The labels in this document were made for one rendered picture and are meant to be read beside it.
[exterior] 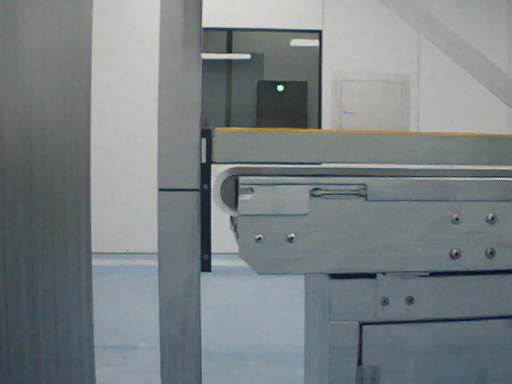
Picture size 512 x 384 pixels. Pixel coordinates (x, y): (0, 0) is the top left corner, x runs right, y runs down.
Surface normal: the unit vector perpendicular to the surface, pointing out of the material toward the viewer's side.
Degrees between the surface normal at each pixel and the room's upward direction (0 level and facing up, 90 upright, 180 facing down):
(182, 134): 90
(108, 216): 90
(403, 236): 90
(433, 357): 90
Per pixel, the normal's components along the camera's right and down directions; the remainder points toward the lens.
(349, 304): 0.16, 0.05
